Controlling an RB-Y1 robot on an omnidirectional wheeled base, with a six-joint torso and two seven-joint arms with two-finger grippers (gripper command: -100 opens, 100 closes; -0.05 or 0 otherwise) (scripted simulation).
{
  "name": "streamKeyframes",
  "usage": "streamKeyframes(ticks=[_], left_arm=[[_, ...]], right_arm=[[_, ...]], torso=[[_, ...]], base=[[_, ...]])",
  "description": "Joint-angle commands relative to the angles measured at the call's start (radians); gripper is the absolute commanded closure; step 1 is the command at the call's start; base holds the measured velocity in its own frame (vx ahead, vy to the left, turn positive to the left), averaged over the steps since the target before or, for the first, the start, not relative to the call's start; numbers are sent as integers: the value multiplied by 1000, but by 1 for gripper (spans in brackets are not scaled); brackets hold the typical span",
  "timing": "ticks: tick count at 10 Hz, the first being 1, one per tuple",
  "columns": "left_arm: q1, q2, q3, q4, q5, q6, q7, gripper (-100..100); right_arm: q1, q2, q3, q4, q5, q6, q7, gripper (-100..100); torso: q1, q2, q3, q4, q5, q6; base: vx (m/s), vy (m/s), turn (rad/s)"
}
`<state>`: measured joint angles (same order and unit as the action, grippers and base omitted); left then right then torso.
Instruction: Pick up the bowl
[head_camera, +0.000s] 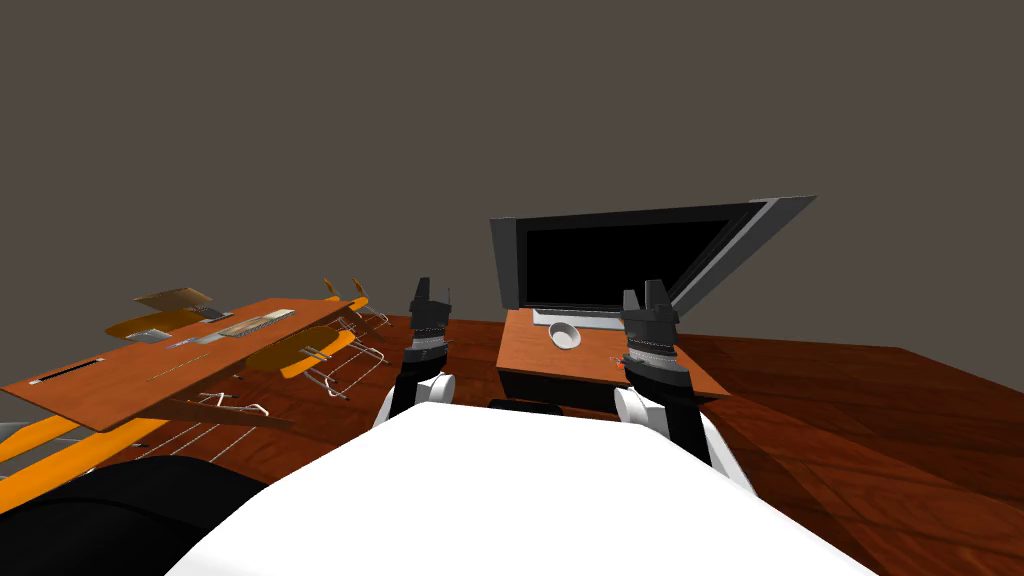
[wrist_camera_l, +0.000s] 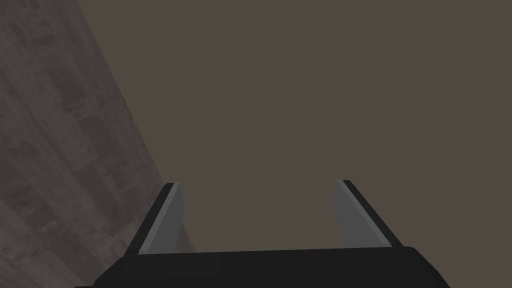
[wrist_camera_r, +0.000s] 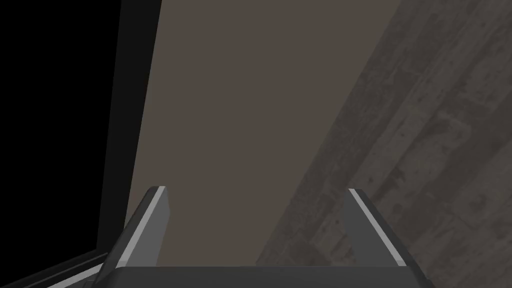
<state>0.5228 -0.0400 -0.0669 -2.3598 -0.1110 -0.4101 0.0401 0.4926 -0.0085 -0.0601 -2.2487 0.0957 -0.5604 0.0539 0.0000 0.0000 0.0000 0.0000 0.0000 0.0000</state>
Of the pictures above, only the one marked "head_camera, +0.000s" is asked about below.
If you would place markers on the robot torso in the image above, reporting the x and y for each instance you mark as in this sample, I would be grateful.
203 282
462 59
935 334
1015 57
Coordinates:
512 496

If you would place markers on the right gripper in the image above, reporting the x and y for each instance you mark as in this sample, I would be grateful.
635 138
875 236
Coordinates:
650 324

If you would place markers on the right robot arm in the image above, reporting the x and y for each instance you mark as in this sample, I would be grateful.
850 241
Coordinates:
668 392

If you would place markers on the black flat television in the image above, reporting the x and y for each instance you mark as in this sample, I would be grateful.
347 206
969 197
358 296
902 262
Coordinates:
608 264

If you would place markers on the brown wooden television stand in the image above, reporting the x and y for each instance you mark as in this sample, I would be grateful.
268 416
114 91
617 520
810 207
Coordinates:
592 364

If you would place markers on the white bowl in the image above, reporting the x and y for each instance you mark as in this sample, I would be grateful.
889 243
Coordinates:
565 335

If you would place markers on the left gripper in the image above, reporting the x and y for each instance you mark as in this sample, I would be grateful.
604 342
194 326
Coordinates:
430 318

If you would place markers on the long brown wooden table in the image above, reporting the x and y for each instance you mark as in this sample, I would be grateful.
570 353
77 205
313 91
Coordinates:
136 376

